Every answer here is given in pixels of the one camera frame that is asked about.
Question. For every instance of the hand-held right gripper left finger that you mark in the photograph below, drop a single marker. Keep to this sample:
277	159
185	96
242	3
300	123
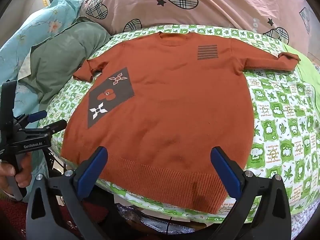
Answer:
91	172

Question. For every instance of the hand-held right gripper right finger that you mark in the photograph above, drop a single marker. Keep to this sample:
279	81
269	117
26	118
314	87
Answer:
226	172

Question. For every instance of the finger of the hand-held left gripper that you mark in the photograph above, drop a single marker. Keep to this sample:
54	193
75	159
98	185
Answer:
56	125
37	116

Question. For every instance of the orange towel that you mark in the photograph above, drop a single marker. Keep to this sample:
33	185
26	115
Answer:
162	105

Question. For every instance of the person's left forearm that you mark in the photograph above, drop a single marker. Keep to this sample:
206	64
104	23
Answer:
12	217

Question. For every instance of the person's left hand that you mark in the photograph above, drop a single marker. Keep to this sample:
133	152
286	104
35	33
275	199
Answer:
25	175

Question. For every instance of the green printed blanket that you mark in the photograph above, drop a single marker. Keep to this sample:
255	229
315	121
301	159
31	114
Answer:
275	130

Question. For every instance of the green pillow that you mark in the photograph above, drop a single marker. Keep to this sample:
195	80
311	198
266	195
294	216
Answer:
62	55

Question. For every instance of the silver foil sheet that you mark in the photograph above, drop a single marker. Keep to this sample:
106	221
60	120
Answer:
140	217

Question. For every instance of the pale floral bed sheet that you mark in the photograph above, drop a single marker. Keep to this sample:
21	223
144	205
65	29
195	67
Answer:
305	226

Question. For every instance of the light blue floral quilt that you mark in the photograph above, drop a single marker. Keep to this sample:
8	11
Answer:
50	15

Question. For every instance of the pink heart print quilt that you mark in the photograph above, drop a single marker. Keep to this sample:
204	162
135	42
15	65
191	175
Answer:
212	12

